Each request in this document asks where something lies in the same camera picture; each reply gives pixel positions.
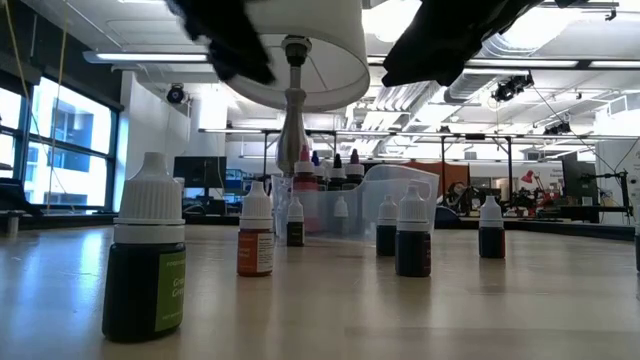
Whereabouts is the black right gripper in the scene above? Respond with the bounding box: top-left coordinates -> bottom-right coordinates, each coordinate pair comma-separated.
382,0 -> 546,87

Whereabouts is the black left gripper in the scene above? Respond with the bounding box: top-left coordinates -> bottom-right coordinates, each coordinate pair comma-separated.
164,0 -> 277,86

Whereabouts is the large blue food coloring bottle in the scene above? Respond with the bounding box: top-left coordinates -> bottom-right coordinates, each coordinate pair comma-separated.
310,150 -> 326,191

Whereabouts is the large purple food coloring bottle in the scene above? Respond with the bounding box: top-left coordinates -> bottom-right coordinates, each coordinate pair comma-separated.
344,148 -> 366,189

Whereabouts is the large pink food coloring bottle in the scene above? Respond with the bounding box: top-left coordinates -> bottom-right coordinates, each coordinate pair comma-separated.
292,144 -> 320,234

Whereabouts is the large black food coloring bottle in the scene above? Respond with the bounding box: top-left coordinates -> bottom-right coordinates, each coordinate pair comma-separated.
327,153 -> 347,191

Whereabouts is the clear plastic bin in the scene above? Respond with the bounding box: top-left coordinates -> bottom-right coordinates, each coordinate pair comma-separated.
271,164 -> 440,244

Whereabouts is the small black food coloring bottle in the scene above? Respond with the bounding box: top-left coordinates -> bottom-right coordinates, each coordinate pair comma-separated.
286,196 -> 305,248

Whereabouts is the small dark blue coloring bottle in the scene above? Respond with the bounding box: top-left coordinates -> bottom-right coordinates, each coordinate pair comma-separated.
375,193 -> 399,258

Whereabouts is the small orange food coloring bottle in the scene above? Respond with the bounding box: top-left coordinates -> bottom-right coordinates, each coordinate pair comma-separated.
236,180 -> 275,278

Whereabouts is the small dark red coloring bottle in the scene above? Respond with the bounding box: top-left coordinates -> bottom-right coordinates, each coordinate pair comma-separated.
478,194 -> 507,260

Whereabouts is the small purple food coloring bottle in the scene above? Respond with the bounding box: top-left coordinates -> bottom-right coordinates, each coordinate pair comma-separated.
394,185 -> 433,279

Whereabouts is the silver table lamp white shade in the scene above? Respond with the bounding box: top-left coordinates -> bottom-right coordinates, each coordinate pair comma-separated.
224,0 -> 371,177

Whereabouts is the fluorescent ceiling light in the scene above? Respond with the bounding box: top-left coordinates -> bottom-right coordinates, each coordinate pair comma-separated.
82,48 -> 216,65

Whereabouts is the black computer monitor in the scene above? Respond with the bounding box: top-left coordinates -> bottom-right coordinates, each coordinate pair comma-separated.
173,155 -> 228,190
560,151 -> 600,205

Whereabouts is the red desk lamp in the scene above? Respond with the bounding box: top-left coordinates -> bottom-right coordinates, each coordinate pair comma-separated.
519,169 -> 551,201

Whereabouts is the large window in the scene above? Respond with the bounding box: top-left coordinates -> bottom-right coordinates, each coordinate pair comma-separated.
0,74 -> 119,211

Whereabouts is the black background robot stand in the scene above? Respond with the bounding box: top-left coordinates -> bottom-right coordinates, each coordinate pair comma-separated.
577,169 -> 634,224

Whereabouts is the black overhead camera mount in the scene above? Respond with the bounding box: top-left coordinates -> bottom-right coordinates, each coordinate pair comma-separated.
490,72 -> 535,104

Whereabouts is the black ceiling camera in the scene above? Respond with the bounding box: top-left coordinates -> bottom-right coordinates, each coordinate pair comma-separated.
166,83 -> 187,105
543,121 -> 574,136

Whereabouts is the yellow hanging cord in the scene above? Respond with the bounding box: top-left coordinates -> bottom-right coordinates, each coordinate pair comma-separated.
3,0 -> 30,99
47,0 -> 69,211

